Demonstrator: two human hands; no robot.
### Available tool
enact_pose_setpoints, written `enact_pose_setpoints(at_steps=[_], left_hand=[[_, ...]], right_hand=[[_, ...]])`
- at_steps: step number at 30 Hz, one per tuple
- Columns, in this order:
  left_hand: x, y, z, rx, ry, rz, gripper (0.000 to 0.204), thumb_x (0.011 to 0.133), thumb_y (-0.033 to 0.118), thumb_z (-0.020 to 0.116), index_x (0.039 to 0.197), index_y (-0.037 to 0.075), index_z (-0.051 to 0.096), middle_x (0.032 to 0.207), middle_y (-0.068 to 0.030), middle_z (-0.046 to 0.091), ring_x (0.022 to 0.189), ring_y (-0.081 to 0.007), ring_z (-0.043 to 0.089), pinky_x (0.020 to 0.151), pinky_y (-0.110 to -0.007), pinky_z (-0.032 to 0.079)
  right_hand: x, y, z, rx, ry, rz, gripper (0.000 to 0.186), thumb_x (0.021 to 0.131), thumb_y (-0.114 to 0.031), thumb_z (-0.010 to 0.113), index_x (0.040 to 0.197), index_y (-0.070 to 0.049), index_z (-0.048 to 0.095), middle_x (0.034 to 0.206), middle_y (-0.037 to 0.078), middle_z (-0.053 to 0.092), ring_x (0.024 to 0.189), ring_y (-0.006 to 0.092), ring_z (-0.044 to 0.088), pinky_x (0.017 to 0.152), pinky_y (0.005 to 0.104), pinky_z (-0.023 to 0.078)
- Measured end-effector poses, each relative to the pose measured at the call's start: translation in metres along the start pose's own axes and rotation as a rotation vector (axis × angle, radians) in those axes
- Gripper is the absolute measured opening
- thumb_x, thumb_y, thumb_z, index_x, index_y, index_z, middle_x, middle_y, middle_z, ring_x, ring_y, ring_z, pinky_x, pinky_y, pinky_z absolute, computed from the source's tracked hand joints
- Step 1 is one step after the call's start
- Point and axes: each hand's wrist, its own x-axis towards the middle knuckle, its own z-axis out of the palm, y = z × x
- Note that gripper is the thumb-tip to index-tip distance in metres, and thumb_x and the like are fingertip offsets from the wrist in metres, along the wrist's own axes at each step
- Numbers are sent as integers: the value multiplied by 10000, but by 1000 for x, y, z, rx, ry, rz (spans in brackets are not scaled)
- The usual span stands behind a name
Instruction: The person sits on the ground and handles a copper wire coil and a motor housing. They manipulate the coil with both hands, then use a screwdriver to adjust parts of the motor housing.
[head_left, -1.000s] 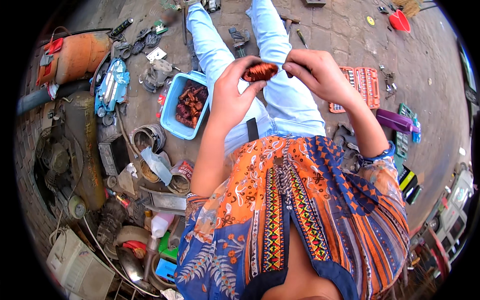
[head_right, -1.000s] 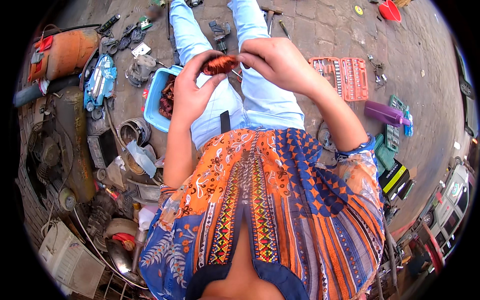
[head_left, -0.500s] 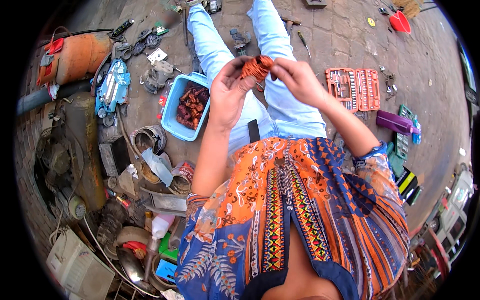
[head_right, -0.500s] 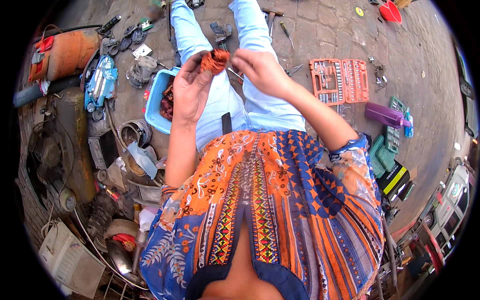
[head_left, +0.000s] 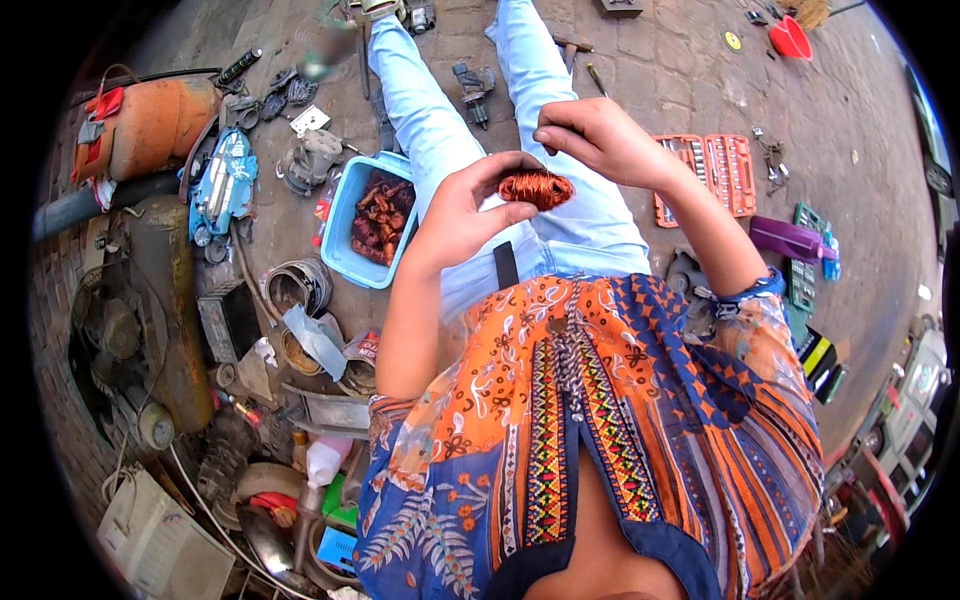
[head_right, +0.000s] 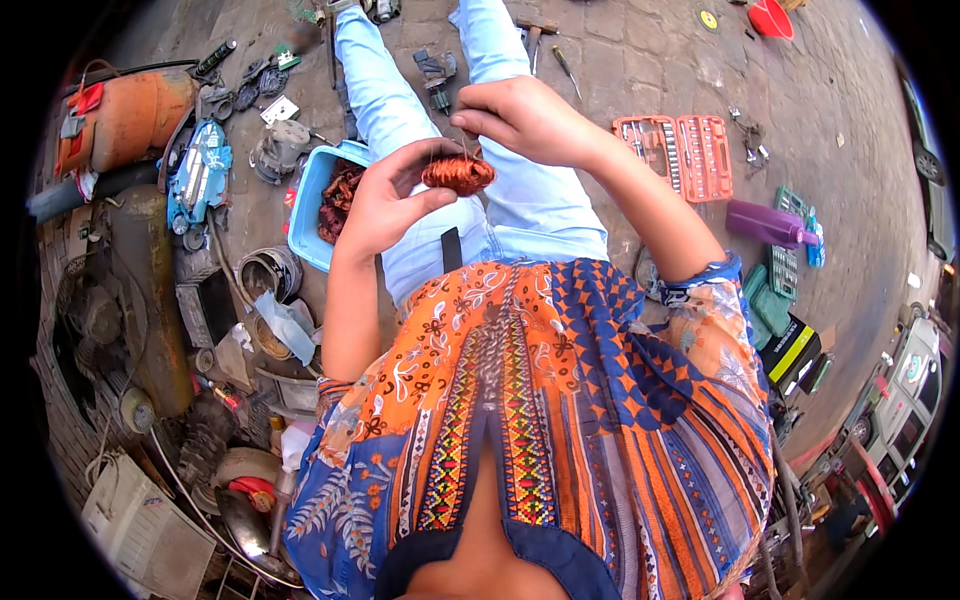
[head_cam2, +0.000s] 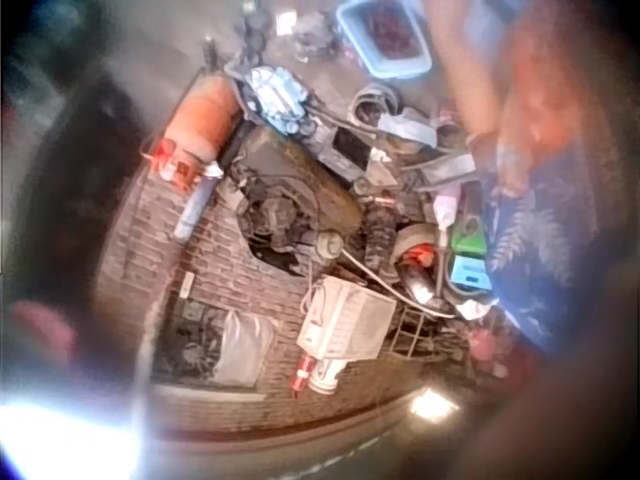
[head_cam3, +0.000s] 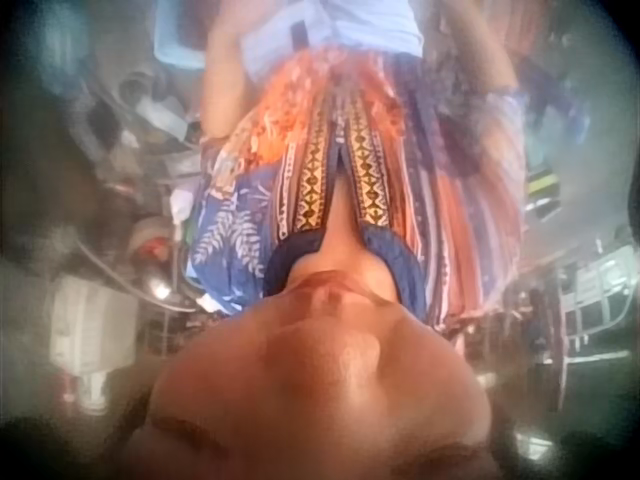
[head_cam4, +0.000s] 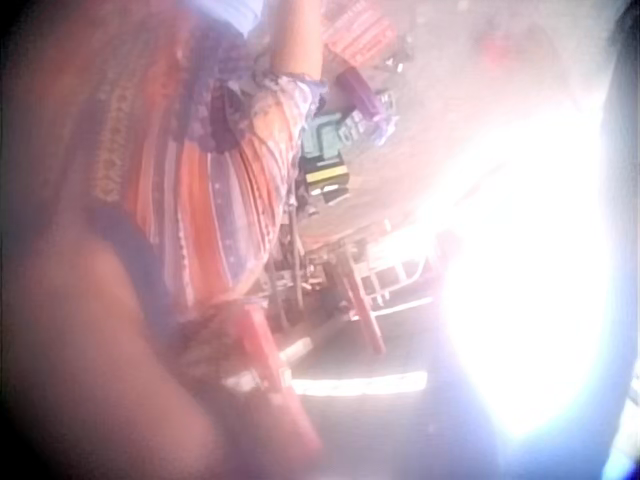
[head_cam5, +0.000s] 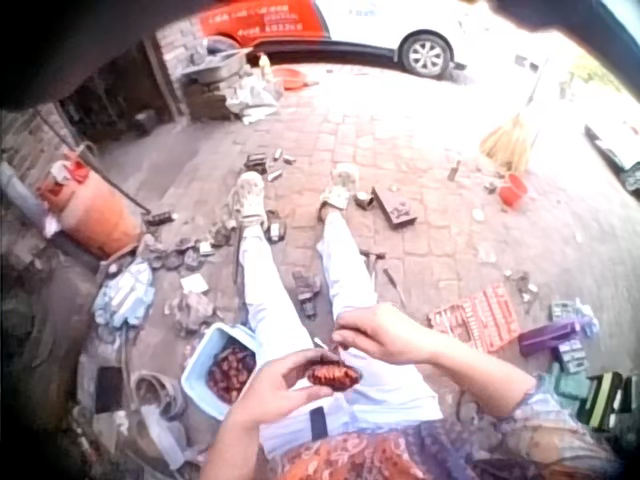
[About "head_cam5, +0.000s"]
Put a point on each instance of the person's left hand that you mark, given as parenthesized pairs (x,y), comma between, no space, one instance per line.
(270,390)

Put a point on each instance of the person's right hand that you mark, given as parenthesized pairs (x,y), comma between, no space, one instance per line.
(390,335)

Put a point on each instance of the person's right fingers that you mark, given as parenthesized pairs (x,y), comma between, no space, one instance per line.
(356,327)

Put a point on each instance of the thin white stick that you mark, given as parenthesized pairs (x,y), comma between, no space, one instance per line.
(321,344)

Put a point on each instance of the black tool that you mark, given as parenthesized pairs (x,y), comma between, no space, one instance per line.
(306,292)

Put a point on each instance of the hammer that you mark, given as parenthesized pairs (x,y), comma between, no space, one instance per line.
(387,272)

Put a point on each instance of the person's legs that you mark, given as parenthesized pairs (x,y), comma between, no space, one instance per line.
(280,310)

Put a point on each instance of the red socket tool case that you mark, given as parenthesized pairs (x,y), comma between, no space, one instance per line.
(477,317)

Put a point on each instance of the brown metal box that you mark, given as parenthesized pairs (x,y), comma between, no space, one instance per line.
(395,207)

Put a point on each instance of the heap of red crayfish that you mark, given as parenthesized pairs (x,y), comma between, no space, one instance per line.
(231,372)

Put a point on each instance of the light blue plastic basin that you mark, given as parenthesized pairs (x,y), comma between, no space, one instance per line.
(205,360)

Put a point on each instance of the purple box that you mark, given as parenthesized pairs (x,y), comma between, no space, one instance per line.
(547,337)

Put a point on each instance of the grey sandal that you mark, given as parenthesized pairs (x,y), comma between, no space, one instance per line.
(160,395)

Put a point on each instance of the small red bucket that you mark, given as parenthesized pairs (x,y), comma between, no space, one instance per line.
(512,191)

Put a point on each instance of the heap of blue white cloth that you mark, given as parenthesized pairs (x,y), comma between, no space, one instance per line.
(125,295)

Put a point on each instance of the straw broom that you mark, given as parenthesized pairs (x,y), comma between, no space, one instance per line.
(507,142)

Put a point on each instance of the crumpled white plastic sheet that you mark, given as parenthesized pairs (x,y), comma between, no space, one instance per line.
(252,100)

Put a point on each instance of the green black box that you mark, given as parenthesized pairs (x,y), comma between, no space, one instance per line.
(602,400)

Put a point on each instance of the orange plastic basin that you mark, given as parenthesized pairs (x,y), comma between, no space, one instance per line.
(290,77)

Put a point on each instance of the yellow bottle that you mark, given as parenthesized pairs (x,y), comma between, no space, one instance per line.
(265,66)

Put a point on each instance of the orange gas cylinder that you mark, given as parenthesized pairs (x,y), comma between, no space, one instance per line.
(95,210)

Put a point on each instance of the grey metal basin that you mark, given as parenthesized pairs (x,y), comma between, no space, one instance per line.
(215,67)

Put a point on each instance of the white car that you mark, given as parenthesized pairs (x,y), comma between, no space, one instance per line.
(395,25)

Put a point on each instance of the red vehicle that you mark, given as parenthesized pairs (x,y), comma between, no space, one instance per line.
(260,22)

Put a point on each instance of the grey pipe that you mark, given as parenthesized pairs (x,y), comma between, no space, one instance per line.
(20,192)

